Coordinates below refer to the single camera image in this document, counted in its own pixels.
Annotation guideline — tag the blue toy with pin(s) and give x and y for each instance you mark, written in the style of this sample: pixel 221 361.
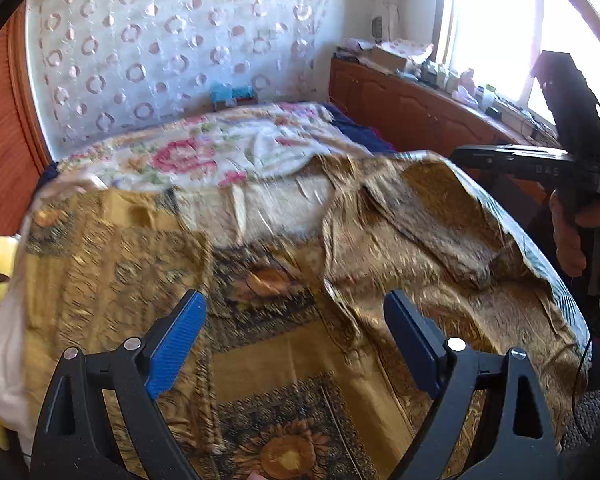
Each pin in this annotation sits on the blue toy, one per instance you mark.
pixel 230 95

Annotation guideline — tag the white curtain with pink circles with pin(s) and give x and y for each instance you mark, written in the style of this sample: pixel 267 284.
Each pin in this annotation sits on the white curtain with pink circles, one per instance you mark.
pixel 170 45

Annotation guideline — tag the white jar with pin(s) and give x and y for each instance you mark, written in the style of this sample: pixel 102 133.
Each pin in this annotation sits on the white jar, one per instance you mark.
pixel 489 96

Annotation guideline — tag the person's right hand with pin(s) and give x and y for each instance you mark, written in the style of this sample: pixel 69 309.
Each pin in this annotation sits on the person's right hand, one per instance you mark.
pixel 567 245

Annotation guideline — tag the grey wall device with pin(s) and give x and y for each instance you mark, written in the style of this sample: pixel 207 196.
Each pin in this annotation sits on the grey wall device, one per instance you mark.
pixel 377 27

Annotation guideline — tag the gold patterned cloth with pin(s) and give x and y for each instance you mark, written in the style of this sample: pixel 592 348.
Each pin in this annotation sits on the gold patterned cloth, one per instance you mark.
pixel 405 240

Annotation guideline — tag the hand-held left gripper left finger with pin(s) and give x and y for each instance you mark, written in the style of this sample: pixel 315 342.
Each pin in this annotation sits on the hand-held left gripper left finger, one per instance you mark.
pixel 177 345

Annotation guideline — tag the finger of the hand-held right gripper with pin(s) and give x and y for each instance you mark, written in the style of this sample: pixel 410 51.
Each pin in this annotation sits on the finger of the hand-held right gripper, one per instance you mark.
pixel 480 157

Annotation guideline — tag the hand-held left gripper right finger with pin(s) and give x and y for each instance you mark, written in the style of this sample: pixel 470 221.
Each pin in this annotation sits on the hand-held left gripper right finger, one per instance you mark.
pixel 405 330

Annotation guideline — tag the dark blue blanket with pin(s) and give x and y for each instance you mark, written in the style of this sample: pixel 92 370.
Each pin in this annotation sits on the dark blue blanket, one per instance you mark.
pixel 360 130

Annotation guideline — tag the wooden cabinet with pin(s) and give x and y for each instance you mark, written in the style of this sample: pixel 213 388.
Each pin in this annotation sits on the wooden cabinet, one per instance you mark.
pixel 410 110

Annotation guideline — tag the wooden headboard panel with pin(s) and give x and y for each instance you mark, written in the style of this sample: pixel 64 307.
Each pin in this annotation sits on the wooden headboard panel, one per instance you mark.
pixel 10 150

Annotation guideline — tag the small black box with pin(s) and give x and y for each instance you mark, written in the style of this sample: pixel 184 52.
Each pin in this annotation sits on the small black box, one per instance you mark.
pixel 492 111

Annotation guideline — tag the dotted fabric cushion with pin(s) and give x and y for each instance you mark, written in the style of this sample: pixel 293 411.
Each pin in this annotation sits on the dotted fabric cushion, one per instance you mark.
pixel 592 420

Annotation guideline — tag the cardboard box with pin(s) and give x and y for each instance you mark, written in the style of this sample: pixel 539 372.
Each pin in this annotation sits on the cardboard box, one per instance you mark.
pixel 395 57

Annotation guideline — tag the window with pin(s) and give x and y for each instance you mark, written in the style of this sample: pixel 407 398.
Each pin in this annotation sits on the window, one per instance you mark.
pixel 490 25

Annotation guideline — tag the floral quilt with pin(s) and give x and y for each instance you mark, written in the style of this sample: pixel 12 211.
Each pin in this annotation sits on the floral quilt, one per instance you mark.
pixel 205 145

